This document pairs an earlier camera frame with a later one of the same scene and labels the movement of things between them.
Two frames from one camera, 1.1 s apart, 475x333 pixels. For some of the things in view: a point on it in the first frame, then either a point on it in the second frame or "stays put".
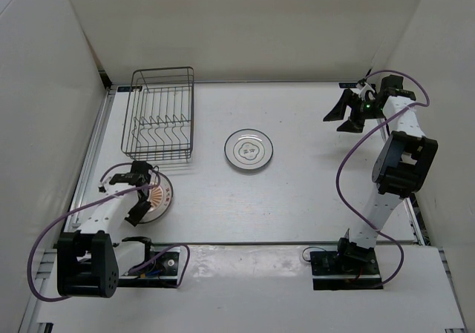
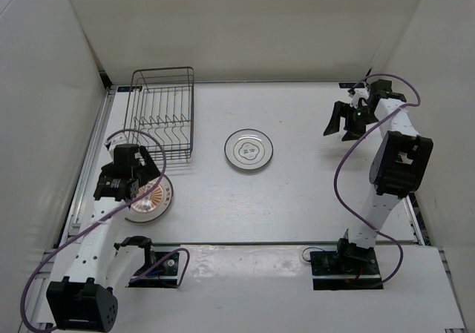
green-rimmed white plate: (250, 148) stays put
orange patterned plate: (159, 196) stays put
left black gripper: (134, 217) -> (149, 170)
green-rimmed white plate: (249, 148) stays put
